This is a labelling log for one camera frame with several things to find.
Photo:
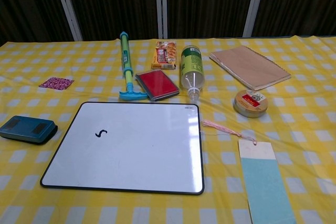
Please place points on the round tin with red label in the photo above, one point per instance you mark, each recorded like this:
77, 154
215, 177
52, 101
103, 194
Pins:
250, 103

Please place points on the red ink pad case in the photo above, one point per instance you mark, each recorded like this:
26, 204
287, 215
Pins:
157, 83

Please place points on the blue whiteboard eraser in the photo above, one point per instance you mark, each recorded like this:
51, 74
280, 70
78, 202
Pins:
27, 129

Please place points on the yellow white checkered tablecloth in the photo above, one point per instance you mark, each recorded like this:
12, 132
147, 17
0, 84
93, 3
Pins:
302, 129

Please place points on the clear plastic bottle green label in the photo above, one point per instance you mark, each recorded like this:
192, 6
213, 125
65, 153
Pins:
191, 64

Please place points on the brown spiral notebook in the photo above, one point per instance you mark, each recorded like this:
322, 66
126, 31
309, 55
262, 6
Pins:
249, 66

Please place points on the yellow orange snack box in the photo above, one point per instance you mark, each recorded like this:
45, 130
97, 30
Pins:
164, 56

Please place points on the white screen frame post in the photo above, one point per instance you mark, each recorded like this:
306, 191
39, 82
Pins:
68, 6
254, 3
161, 3

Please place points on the green and blue water pump toy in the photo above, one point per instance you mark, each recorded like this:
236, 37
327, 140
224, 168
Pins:
125, 56

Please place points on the white dry-erase board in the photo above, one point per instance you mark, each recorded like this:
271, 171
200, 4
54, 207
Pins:
131, 150

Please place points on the blue white bookmark pink tassel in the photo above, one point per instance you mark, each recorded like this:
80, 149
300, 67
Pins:
265, 187

